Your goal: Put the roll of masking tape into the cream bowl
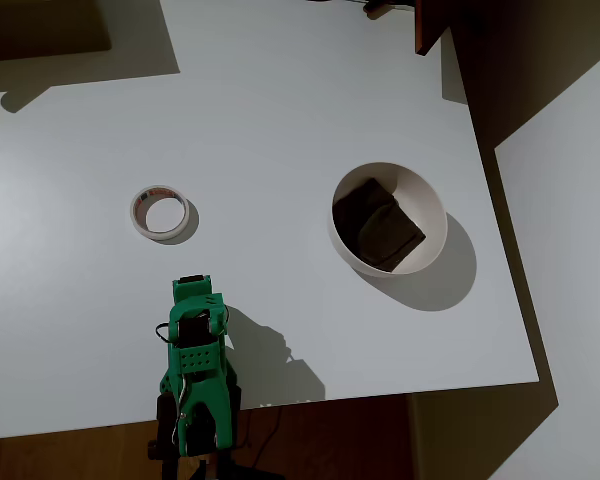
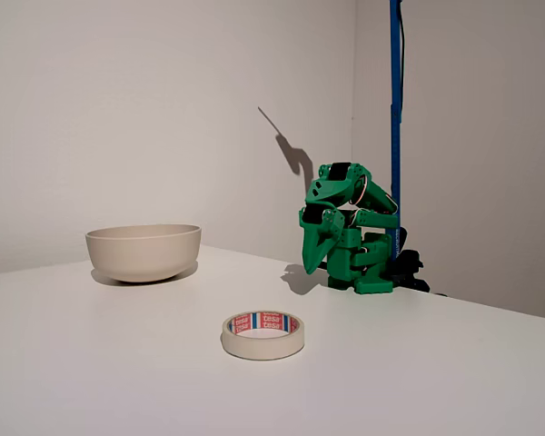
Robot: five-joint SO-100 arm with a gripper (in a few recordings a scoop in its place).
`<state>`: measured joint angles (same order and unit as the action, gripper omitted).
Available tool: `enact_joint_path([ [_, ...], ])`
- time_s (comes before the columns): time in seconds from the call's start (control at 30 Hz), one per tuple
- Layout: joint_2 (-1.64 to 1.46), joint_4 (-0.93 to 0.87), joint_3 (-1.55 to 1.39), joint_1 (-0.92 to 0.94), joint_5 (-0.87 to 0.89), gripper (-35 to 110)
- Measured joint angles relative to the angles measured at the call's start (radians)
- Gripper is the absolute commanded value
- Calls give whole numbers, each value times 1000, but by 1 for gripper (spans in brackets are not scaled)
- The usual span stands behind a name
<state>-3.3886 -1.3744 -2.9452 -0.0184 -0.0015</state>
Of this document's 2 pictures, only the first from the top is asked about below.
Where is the beige masking tape roll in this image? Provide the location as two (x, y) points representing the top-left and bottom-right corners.
(129, 185), (190, 239)

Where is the dark folded cloth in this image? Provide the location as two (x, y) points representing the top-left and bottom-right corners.
(332, 177), (427, 274)

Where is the brown wooden furniture panel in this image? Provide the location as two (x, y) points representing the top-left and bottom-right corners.
(413, 0), (455, 56)

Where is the dark box-shaped object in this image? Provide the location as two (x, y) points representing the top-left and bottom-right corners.
(0, 0), (114, 62)

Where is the black power cable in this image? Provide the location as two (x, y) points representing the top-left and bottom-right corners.
(239, 405), (282, 451)

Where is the white round bowl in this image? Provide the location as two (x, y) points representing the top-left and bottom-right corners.
(327, 161), (449, 277)

